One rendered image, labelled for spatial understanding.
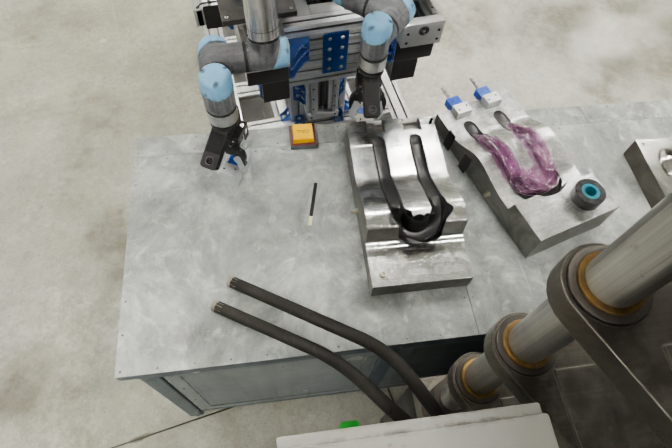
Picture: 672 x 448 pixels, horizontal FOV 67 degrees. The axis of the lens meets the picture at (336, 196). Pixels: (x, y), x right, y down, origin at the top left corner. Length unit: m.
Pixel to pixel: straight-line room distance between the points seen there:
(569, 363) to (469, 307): 0.55
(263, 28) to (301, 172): 0.46
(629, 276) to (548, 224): 0.87
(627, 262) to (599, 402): 0.36
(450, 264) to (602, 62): 2.26
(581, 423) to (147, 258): 1.06
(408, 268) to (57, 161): 1.92
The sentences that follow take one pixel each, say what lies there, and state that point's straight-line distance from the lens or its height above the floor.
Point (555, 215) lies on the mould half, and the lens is 1.45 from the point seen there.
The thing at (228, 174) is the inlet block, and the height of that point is 0.85.
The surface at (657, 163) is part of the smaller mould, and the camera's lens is 1.76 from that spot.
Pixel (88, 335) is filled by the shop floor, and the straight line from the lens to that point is 2.31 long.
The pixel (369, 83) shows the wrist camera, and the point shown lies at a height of 1.01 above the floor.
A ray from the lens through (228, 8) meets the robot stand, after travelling 1.63.
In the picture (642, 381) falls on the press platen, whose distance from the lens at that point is 0.62.
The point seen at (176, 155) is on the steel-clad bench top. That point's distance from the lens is 1.59.
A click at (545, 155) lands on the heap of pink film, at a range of 1.57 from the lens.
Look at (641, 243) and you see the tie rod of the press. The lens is 0.54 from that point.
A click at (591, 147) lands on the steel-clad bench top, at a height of 0.80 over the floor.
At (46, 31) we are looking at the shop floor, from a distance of 3.42.
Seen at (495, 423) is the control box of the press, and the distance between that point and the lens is 0.62.
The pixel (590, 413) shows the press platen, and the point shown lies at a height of 1.29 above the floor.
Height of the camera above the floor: 2.05
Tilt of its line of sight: 59 degrees down
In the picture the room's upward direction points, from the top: 5 degrees clockwise
